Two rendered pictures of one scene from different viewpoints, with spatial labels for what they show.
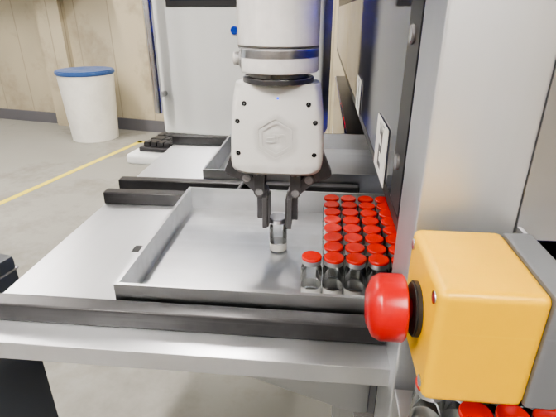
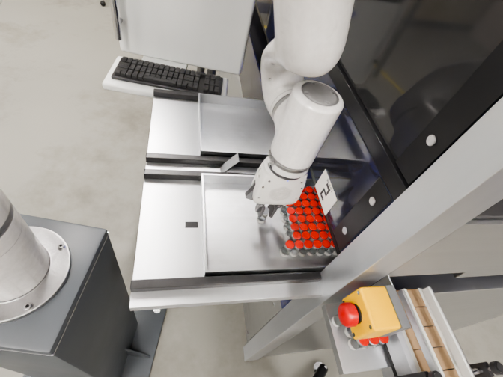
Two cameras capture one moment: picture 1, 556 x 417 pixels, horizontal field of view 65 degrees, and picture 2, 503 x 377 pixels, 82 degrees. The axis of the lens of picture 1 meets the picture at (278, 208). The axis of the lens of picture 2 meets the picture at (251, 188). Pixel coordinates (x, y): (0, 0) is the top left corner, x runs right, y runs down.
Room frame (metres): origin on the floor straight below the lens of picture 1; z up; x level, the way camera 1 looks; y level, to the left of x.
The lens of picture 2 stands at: (0.14, 0.24, 1.48)
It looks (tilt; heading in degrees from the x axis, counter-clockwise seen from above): 50 degrees down; 332
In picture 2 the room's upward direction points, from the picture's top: 20 degrees clockwise
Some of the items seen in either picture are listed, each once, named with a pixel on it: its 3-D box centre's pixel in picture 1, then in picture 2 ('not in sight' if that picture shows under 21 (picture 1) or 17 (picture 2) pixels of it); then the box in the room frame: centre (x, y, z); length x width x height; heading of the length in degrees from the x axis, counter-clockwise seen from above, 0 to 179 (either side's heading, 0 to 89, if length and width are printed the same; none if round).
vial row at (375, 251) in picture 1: (369, 242); (305, 219); (0.46, -0.11, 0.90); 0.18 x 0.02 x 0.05; 175
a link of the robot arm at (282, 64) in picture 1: (276, 60); (288, 158); (0.48, 0.00, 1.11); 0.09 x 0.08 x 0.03; 85
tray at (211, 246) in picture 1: (296, 243); (272, 221); (0.47, -0.02, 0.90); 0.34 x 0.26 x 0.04; 84
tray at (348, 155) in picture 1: (306, 159); (253, 128); (0.81, -0.06, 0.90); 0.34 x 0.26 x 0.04; 84
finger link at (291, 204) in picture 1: (299, 199); (278, 204); (0.48, -0.03, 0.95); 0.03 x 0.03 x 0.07; 85
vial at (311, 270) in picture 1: (311, 274); (287, 248); (0.39, -0.03, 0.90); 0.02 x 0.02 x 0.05
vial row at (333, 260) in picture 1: (331, 239); (289, 219); (0.46, -0.06, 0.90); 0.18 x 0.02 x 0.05; 174
